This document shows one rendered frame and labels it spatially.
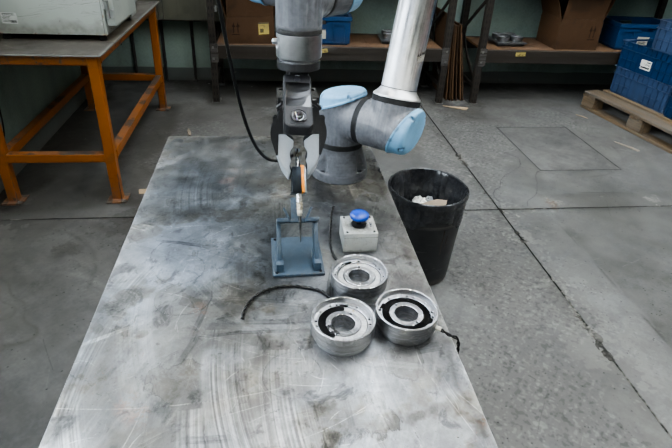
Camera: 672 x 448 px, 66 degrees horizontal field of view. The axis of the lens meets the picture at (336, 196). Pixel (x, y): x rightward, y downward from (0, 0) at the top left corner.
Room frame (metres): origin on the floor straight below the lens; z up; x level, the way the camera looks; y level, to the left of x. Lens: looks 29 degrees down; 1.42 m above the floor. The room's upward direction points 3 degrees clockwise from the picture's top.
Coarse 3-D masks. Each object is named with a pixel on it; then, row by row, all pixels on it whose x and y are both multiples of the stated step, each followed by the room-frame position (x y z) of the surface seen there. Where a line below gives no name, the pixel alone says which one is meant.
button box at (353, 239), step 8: (344, 216) 0.95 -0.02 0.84; (344, 224) 0.92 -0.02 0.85; (352, 224) 0.91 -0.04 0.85; (360, 224) 0.91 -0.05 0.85; (368, 224) 0.92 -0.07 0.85; (344, 232) 0.89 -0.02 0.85; (352, 232) 0.89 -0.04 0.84; (360, 232) 0.89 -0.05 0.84; (368, 232) 0.89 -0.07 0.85; (376, 232) 0.89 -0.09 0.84; (344, 240) 0.88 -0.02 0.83; (352, 240) 0.88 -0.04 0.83; (360, 240) 0.88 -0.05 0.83; (368, 240) 0.89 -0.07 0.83; (376, 240) 0.89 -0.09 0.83; (344, 248) 0.88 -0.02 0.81; (352, 248) 0.88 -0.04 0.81; (360, 248) 0.88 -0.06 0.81; (368, 248) 0.89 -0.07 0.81; (376, 248) 0.89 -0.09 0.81
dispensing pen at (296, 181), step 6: (294, 156) 0.85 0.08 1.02; (300, 156) 0.86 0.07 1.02; (294, 168) 0.82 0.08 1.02; (300, 168) 0.82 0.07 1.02; (294, 174) 0.81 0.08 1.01; (300, 174) 0.82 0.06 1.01; (294, 180) 0.81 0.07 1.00; (300, 180) 0.81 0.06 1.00; (294, 186) 0.80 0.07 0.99; (300, 186) 0.80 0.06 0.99; (294, 192) 0.80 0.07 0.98; (300, 192) 0.80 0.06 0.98; (300, 198) 0.80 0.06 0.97; (300, 204) 0.80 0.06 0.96; (300, 210) 0.79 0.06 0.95; (300, 216) 0.79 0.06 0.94; (300, 222) 0.78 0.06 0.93; (300, 228) 0.78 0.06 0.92; (300, 234) 0.77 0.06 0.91; (300, 240) 0.77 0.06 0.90
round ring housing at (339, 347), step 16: (320, 304) 0.67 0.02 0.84; (336, 304) 0.69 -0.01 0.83; (352, 304) 0.69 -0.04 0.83; (336, 320) 0.66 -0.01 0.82; (352, 320) 0.65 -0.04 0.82; (368, 320) 0.65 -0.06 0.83; (320, 336) 0.60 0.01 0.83; (368, 336) 0.61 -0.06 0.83; (336, 352) 0.60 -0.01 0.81; (352, 352) 0.60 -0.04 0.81
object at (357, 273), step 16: (352, 256) 0.81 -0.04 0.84; (368, 256) 0.81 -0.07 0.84; (336, 272) 0.77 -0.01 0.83; (352, 272) 0.78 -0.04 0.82; (368, 272) 0.78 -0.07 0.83; (384, 272) 0.78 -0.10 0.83; (336, 288) 0.73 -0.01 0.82; (352, 288) 0.72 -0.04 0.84; (368, 288) 0.72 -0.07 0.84; (384, 288) 0.74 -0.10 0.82
